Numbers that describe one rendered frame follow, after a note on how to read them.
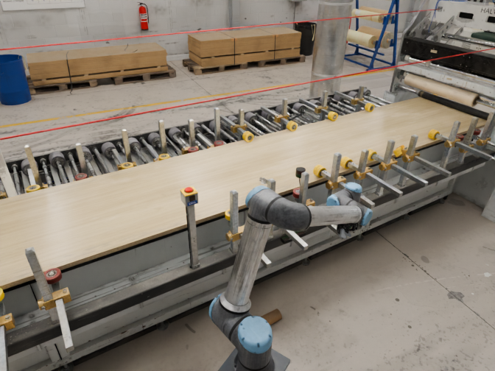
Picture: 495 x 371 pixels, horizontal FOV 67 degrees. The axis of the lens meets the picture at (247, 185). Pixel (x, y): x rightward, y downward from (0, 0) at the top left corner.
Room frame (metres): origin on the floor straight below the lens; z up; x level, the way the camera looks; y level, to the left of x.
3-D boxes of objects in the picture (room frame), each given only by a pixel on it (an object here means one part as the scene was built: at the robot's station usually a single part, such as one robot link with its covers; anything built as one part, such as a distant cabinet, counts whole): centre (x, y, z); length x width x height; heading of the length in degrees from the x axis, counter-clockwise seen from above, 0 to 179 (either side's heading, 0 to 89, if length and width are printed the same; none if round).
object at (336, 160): (2.11, -0.57, 0.94); 0.03 x 0.03 x 0.48; 31
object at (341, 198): (1.62, -0.49, 1.14); 0.12 x 0.12 x 0.09; 40
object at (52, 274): (1.31, 0.95, 0.85); 0.08 x 0.08 x 0.11
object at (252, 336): (1.04, -0.04, 0.79); 0.17 x 0.15 x 0.18; 40
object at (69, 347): (1.14, 0.84, 0.83); 0.43 x 0.03 x 0.04; 31
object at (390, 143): (2.37, -0.99, 0.91); 0.03 x 0.03 x 0.48; 31
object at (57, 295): (1.21, 0.91, 0.83); 0.13 x 0.06 x 0.05; 121
